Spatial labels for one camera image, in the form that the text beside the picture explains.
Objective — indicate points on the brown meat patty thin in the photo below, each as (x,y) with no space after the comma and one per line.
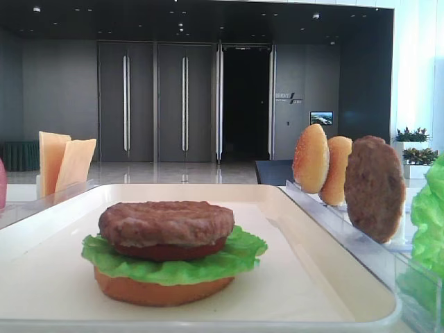
(181,223)

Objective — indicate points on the green lettuce leaf on tray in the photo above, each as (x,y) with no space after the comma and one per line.
(239,255)

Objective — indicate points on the red tomato slice on tray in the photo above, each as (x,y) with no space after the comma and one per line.
(164,253)

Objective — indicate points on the yellow cheese slice rear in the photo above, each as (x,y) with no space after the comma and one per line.
(75,163)

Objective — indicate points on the bread slice under lettuce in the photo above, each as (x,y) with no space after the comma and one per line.
(134,292)

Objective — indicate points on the brown meat patty in rack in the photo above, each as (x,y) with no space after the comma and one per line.
(374,188)

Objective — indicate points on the orange cheese slice front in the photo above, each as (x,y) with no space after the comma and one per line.
(52,149)

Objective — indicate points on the white block holder for cheese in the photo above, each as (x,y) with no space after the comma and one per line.
(38,186)

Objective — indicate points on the white block holder for patties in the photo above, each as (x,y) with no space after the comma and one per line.
(399,239)

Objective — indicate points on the green lettuce leaf in rack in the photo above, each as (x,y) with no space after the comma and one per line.
(427,216)

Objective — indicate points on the red tomato slice in rack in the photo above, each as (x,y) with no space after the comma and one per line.
(3,185)

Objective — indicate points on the sesame bun top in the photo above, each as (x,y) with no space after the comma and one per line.
(311,159)

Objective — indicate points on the plain bun half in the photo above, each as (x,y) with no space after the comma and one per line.
(332,192)

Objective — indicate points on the cream rectangular tray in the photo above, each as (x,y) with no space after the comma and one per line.
(306,280)

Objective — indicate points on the potted plants in white planter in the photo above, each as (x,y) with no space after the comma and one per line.
(414,152)

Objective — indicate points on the green skirted table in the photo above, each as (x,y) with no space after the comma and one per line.
(21,156)

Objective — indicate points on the small wall screen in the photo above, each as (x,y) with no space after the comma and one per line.
(321,118)

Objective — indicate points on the left long clear rail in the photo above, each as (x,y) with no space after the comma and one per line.
(24,203)

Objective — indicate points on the long clear rail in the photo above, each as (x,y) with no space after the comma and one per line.
(24,203)
(420,290)

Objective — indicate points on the right long clear rail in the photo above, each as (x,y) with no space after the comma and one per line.
(420,290)

